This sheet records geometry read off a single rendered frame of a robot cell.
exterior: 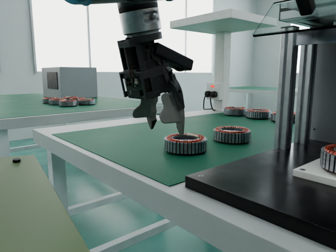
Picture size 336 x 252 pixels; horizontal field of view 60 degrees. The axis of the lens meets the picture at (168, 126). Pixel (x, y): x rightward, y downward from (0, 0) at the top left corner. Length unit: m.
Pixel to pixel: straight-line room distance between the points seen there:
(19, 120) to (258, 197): 1.27
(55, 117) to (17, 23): 3.35
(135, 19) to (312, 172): 0.41
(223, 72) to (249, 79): 6.67
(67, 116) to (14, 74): 3.19
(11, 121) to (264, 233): 1.31
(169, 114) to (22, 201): 0.37
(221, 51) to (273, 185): 1.18
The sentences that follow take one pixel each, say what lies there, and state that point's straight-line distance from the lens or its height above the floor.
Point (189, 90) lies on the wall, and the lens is 6.52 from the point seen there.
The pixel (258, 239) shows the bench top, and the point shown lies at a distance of 0.41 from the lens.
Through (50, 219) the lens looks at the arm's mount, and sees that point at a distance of 0.24.
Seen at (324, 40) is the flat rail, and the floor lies 1.02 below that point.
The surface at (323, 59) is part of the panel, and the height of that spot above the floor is 0.99.
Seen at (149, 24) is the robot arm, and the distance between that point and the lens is 0.56.
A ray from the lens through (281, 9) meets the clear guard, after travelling 0.52.
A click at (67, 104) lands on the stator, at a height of 0.77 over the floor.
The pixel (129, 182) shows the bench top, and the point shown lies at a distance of 0.60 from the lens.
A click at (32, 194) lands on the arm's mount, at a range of 0.29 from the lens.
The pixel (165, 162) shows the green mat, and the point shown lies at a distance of 0.67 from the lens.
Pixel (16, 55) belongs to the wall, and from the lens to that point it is 4.78.
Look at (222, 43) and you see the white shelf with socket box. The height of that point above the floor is 1.11.
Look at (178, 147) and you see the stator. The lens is 0.72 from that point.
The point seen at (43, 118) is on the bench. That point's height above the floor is 0.73.
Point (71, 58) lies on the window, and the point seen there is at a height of 1.20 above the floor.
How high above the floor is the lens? 0.95
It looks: 10 degrees down
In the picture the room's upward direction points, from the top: straight up
